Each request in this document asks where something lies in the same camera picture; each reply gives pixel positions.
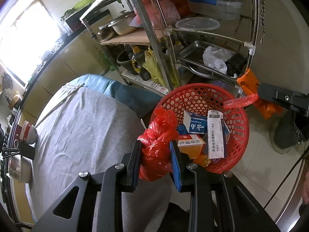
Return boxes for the microwave oven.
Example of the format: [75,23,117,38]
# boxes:
[64,8,112,33]

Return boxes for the long thin stick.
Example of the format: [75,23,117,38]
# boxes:
[36,83,86,126]

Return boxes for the black cable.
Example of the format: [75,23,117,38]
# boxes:
[263,147,309,210]

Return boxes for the clear blue storage boxes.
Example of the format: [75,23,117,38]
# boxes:
[188,0,243,21]

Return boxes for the blue tablecloth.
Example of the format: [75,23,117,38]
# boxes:
[72,74,163,122]

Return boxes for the red plastic basket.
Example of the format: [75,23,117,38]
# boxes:
[147,83,250,175]

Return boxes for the green bottle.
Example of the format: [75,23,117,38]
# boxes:
[96,49,117,72]

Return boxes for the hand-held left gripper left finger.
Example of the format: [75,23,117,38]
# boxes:
[31,140,143,232]

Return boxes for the white plastic bag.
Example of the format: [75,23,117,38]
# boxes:
[202,46,233,74]

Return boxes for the red translucent plastic wrapper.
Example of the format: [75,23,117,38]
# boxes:
[223,93,259,109]

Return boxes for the pink red plastic bag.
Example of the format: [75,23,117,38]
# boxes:
[134,0,182,27]

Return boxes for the grey tablecloth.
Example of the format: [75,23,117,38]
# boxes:
[25,83,175,232]

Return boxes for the yellow red medicine box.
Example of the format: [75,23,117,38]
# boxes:
[178,140,206,160]

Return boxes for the black chopstick holder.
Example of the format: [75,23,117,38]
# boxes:
[18,142,36,160]

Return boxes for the silver blue toothpaste box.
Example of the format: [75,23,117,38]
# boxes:
[221,120,230,141]

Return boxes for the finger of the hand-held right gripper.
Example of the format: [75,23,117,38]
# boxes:
[257,83,309,117]
[290,116,309,148]

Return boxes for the small grey wall fan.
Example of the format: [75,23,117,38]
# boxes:
[1,73,13,90]

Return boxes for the black plastic bag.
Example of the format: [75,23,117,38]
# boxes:
[225,53,247,77]

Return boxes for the green plastic basin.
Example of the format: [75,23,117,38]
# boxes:
[72,0,93,10]

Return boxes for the metal basin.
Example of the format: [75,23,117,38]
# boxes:
[6,153,32,184]

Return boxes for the yellow base cabinet unit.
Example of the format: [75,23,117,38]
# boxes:
[10,28,110,126]

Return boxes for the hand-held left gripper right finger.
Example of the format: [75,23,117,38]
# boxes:
[169,140,278,232]

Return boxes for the blue white medicine box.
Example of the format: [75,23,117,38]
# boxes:
[183,110,209,134]

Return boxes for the potted plant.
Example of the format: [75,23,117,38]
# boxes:
[60,8,76,21]

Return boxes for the orange plastic bag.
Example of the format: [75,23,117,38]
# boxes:
[237,69,285,120]

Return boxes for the large steel pot with lid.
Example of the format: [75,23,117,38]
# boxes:
[107,9,139,36]

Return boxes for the tall stainless steel rack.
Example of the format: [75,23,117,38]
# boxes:
[126,0,266,95]

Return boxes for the black bucket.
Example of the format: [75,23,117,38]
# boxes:
[116,50,136,74]

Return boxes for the clear plastic lid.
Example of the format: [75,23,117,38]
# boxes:
[175,17,221,32]

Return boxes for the yellow plastic bag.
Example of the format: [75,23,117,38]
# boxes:
[142,47,167,88]

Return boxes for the small dark steel pot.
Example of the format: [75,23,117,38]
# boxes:
[98,26,117,42]

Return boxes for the yellow plastic wrapper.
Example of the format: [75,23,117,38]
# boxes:
[193,154,211,167]

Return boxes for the cooking oil bottle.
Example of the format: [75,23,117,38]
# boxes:
[130,46,147,76]

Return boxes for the metal tray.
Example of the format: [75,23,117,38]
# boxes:
[178,40,247,78]

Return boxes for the person's right forearm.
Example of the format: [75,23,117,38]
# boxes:
[301,171,309,206]

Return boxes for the newspapers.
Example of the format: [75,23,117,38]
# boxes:
[120,70,170,95]

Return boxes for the metal rack with wooden shelf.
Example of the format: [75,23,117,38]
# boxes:
[79,0,170,90]

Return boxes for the red white bowl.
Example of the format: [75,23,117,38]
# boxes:
[21,120,35,136]

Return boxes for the window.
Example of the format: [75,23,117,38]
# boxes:
[0,0,66,88]

